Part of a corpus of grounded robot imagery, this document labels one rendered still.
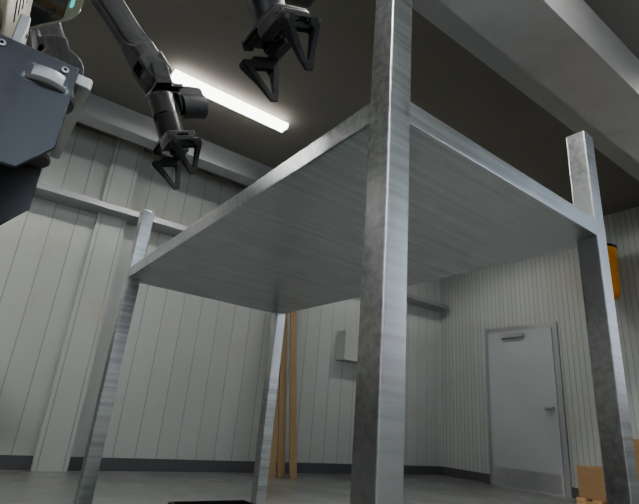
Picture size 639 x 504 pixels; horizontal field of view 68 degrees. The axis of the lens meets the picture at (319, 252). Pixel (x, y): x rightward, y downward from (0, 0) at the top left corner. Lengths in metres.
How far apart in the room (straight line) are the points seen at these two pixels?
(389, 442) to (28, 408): 5.09
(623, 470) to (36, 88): 0.86
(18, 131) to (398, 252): 0.47
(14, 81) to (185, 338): 5.16
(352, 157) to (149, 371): 5.16
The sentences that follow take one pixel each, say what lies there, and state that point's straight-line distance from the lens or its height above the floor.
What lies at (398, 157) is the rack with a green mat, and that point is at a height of 0.88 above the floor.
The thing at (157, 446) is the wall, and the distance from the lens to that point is 5.68.
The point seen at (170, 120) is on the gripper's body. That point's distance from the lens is 1.12.
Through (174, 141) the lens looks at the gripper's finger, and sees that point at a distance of 1.05.
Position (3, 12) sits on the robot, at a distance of 0.78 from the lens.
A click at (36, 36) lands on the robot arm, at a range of 1.13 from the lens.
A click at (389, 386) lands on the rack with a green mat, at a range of 0.39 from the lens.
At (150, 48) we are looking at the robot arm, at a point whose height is 1.38.
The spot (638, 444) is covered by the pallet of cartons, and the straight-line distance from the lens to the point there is 5.46.
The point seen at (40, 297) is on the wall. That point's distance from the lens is 5.46.
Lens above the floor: 0.64
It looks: 20 degrees up
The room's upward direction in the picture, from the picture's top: 5 degrees clockwise
